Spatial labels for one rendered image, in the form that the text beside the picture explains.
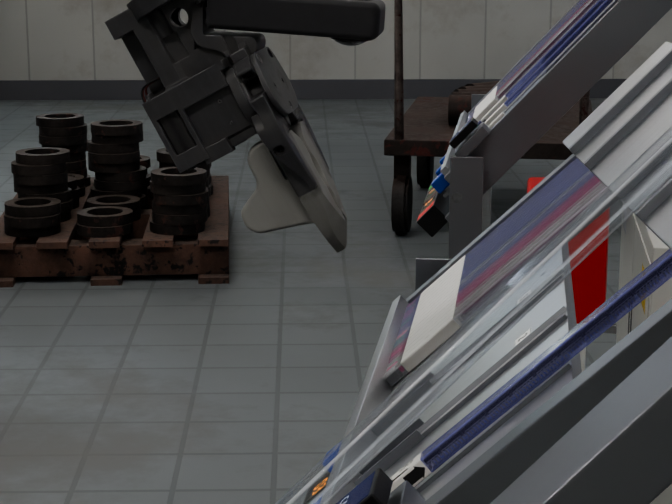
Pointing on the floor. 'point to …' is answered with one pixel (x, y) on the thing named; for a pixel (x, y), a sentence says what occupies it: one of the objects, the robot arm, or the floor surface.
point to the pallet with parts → (110, 209)
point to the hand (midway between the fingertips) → (342, 228)
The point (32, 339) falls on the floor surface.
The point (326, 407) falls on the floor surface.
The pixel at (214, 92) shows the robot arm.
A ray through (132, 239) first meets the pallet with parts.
